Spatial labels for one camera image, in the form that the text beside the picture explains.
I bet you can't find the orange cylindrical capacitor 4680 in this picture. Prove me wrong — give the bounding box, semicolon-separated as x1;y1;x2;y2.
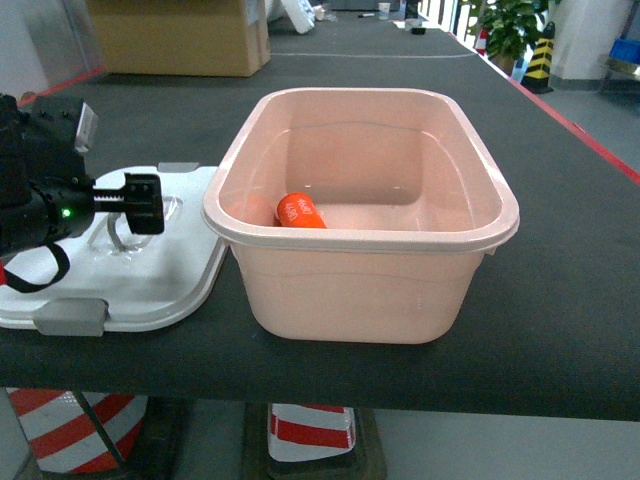
276;192;326;229

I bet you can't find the black left gripper finger with pad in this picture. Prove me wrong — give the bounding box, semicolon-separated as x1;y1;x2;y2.
93;172;165;235

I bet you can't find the red white striped bollard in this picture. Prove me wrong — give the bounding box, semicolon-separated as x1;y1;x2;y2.
6;387;148;475

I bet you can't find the blue plastic bin far right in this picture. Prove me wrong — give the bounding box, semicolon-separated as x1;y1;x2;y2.
609;37;640;64

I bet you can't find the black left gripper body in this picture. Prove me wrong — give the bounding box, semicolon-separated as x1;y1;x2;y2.
1;94;97;256

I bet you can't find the brown cardboard box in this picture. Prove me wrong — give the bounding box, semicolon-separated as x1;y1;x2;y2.
87;1;271;77

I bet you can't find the white box lid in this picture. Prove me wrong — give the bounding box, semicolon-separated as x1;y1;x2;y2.
1;164;226;336

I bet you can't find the black cable loop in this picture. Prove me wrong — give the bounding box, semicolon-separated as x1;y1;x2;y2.
0;241;71;294

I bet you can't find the green potted plant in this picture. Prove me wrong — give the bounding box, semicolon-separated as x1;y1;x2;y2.
469;0;549;76

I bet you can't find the pink plastic box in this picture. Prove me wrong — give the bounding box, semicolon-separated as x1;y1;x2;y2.
203;87;520;344

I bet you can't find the yellow black striped bollard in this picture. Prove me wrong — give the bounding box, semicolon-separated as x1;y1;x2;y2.
521;22;555;94

